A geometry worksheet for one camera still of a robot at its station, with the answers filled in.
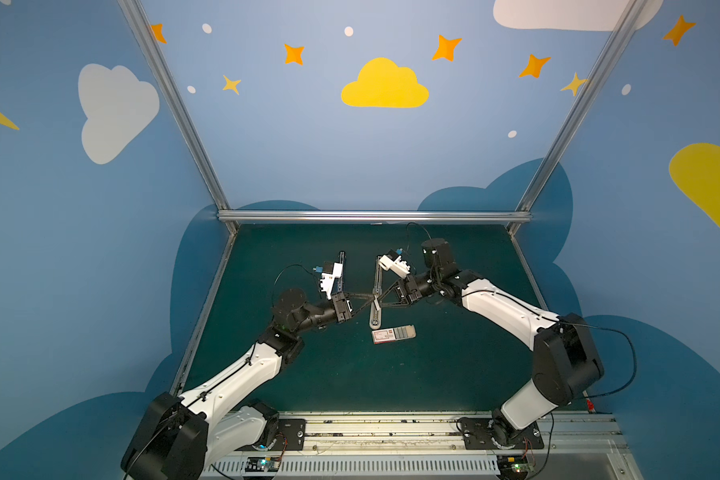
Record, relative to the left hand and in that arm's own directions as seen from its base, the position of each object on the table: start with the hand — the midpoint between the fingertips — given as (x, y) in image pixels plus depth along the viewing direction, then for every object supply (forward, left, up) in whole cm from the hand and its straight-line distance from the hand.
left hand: (376, 305), depth 68 cm
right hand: (+1, -1, -2) cm, 3 cm away
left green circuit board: (-28, +27, -28) cm, 48 cm away
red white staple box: (+5, -7, -27) cm, 29 cm away
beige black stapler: (+1, 0, -1) cm, 1 cm away
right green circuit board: (-28, -34, -28) cm, 52 cm away
